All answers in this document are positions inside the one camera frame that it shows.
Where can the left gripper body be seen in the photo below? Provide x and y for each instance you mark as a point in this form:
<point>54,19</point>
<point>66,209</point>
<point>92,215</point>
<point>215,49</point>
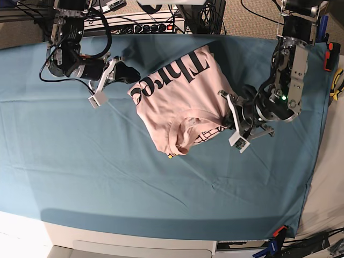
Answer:
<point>248,124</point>

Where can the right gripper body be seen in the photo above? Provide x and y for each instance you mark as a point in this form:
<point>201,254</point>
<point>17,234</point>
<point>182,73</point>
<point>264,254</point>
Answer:
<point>92,69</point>

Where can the pink T-shirt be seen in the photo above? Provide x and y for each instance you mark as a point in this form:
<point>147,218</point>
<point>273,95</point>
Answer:
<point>180,104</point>

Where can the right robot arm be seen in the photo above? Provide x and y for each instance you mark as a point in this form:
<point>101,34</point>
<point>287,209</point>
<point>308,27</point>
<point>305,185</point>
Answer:
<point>64,58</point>

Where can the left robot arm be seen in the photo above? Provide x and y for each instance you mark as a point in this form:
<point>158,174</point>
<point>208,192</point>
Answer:
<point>279,98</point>

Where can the black power strip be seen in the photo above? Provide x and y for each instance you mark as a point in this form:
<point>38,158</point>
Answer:
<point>146,29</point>

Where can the orange black clamp top right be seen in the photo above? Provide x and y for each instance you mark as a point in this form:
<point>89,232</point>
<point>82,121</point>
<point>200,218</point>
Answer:
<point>331,54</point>

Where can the teal table cloth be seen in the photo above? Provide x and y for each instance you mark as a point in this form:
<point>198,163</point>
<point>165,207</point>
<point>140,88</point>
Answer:
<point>64,162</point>

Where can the blue clamp bottom right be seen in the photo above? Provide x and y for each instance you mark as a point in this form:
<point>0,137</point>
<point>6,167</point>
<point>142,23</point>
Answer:
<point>275,244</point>

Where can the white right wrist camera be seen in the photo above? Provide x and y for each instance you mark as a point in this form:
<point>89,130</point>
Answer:
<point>98,99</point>

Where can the yellow handled pliers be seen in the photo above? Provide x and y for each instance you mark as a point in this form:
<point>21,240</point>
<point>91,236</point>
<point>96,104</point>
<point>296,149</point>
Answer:
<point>335,90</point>

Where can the blue handled clamp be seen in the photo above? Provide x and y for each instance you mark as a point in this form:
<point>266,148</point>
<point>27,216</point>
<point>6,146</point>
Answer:
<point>322,35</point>

